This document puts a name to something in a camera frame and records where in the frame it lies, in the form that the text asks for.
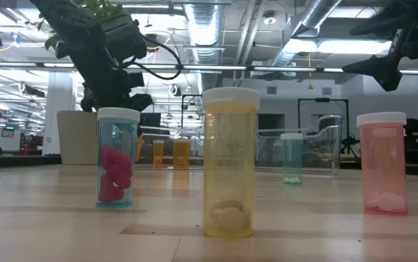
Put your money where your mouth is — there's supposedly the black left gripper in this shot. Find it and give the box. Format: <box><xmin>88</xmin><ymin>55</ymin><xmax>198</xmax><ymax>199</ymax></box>
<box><xmin>79</xmin><ymin>54</ymin><xmax>154</xmax><ymax>113</ymax></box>

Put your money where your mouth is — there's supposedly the small orange pill bottle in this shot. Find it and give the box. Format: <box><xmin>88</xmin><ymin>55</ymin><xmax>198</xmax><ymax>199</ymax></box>
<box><xmin>151</xmin><ymin>139</ymin><xmax>165</xmax><ymax>169</ymax></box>

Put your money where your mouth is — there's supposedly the teal bottle with pink pills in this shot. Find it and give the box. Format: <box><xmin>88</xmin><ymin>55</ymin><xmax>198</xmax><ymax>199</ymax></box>
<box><xmin>96</xmin><ymin>106</ymin><xmax>141</xmax><ymax>210</ymax></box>

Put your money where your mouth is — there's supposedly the pink pill bottle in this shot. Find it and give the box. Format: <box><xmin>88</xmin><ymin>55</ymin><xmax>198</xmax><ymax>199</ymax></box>
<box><xmin>356</xmin><ymin>111</ymin><xmax>409</xmax><ymax>216</ymax></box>

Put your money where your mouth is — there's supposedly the tall yellow pill bottle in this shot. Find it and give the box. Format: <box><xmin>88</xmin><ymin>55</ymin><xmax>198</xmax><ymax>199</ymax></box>
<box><xmin>201</xmin><ymin>87</ymin><xmax>261</xmax><ymax>239</ymax></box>

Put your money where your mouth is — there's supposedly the black monitor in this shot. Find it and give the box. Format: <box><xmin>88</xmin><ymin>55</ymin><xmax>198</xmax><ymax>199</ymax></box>
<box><xmin>139</xmin><ymin>111</ymin><xmax>162</xmax><ymax>136</ymax></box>

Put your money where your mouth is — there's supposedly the white plant pot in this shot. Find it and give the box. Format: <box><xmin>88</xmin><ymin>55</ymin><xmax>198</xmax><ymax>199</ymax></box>
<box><xmin>56</xmin><ymin>110</ymin><xmax>100</xmax><ymax>165</ymax></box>

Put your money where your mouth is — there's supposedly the green leafy plant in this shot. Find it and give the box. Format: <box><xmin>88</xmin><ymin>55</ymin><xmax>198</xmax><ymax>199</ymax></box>
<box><xmin>36</xmin><ymin>0</ymin><xmax>122</xmax><ymax>52</ymax></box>

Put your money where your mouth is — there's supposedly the red background equipment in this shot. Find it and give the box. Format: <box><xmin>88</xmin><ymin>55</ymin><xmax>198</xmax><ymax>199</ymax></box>
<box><xmin>19</xmin><ymin>134</ymin><xmax>44</xmax><ymax>156</ymax></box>

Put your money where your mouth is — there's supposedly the hanging linear light fixture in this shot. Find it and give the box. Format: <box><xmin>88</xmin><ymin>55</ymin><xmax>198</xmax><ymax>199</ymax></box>
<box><xmin>0</xmin><ymin>60</ymin><xmax>418</xmax><ymax>76</ymax></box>

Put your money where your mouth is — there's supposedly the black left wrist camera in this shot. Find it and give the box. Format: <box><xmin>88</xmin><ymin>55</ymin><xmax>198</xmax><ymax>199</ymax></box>
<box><xmin>99</xmin><ymin>13</ymin><xmax>149</xmax><ymax>63</ymax></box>

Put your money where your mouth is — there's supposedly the black rack frame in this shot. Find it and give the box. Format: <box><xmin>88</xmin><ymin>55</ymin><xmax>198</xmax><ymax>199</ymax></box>
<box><xmin>297</xmin><ymin>97</ymin><xmax>350</xmax><ymax>141</ymax></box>
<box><xmin>181</xmin><ymin>93</ymin><xmax>205</xmax><ymax>128</ymax></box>

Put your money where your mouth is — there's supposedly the silver ventilation duct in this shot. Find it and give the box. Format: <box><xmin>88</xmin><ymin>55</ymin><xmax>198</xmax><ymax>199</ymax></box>
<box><xmin>267</xmin><ymin>0</ymin><xmax>343</xmax><ymax>68</ymax></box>
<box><xmin>183</xmin><ymin>3</ymin><xmax>224</xmax><ymax>92</ymax></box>

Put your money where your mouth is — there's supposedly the black aluminium table frame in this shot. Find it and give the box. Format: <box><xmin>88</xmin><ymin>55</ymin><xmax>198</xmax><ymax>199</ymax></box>
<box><xmin>0</xmin><ymin>154</ymin><xmax>418</xmax><ymax>179</ymax></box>

